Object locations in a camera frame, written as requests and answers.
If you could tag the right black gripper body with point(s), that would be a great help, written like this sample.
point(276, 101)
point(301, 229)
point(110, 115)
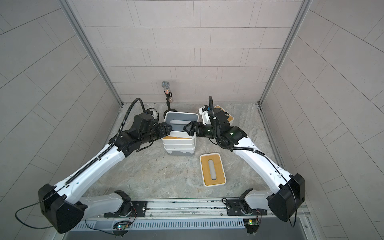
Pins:
point(209, 130)

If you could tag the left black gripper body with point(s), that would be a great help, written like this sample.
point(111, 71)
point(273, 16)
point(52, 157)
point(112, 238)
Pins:
point(153, 134)

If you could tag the wooden lid tissue box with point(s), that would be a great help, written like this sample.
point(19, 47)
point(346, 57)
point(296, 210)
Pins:
point(230, 117)
point(183, 140)
point(212, 169)

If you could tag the grey lid tissue box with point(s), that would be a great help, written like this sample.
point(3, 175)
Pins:
point(178, 120)
point(180, 147)

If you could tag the white lid tissue box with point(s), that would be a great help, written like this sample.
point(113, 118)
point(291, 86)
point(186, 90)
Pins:
point(181, 152)

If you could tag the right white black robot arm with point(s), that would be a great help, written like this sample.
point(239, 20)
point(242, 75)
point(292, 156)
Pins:
point(286, 191)

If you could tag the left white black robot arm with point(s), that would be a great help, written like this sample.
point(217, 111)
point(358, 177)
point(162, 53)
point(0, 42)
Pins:
point(73, 187)

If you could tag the black microphone stand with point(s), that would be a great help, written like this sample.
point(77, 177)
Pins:
point(169, 97)

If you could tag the left circuit board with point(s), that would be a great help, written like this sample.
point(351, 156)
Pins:
point(121, 228)

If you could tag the circuit board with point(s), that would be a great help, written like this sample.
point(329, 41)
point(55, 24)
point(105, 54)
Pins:
point(121, 228)
point(251, 225)

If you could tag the right circuit board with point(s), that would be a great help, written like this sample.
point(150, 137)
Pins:
point(251, 225)

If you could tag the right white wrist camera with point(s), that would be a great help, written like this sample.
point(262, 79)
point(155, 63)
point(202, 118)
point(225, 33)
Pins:
point(204, 112)

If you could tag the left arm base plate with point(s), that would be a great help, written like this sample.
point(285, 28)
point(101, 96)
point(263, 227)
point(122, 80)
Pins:
point(139, 208)

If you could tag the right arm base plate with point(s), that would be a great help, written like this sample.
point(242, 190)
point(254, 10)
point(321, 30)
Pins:
point(238, 207)

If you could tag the aluminium mounting rail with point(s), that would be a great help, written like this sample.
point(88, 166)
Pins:
point(157, 209)

